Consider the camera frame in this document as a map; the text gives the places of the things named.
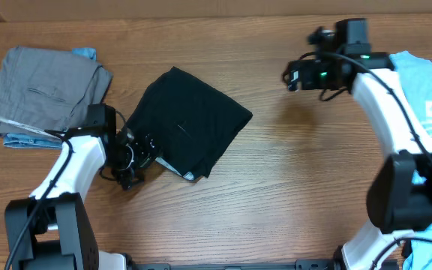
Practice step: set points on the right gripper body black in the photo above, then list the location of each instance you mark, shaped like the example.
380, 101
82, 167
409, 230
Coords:
322, 76

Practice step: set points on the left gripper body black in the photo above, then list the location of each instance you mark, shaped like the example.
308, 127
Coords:
136, 156

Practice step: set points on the black shorts with mesh lining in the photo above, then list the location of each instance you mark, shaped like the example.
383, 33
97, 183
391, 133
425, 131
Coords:
191, 121

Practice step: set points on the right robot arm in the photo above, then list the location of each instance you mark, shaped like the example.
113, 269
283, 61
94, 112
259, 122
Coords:
399, 202

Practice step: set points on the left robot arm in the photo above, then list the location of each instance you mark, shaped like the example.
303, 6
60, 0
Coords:
51, 228

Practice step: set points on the folded grey trousers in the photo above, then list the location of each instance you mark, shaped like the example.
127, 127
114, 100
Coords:
47, 90

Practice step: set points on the light blue printed t-shirt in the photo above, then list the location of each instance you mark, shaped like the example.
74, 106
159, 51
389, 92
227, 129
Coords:
416, 81

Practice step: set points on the folded blue jeans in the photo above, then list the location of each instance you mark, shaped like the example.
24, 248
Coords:
32, 141

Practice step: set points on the cardboard backdrop panel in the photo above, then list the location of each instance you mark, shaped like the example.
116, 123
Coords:
69, 10

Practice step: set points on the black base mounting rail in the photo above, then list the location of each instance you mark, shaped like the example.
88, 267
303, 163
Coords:
231, 266

